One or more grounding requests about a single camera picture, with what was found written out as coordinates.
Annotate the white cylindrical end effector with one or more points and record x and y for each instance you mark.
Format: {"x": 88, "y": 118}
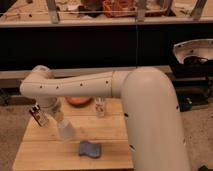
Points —
{"x": 65, "y": 129}

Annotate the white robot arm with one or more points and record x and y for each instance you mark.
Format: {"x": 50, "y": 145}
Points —
{"x": 149, "y": 101}

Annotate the blue eraser sponge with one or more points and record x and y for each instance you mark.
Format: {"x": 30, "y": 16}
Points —
{"x": 89, "y": 149}

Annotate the orange ceramic bowl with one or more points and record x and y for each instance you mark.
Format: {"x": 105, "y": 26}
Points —
{"x": 78, "y": 101}

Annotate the small dark card box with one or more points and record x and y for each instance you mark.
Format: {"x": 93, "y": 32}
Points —
{"x": 38, "y": 115}

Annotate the small clear glass bottle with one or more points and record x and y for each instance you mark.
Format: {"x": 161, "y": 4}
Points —
{"x": 100, "y": 107}

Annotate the orange basket on shelf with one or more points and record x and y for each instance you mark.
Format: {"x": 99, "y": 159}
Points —
{"x": 118, "y": 8}

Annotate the silver metal dome lamp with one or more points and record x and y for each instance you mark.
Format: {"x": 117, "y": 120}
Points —
{"x": 201, "y": 48}

